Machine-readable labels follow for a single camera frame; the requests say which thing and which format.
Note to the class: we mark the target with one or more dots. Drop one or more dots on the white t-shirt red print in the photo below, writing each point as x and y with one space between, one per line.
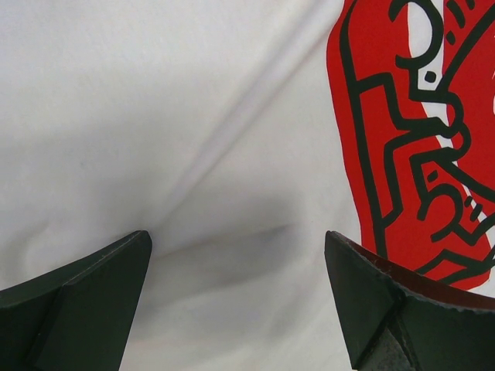
237 134

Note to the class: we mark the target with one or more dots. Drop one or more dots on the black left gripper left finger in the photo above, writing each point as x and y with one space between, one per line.
79 316

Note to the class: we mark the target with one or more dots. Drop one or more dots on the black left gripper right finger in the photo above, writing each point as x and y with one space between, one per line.
394 319

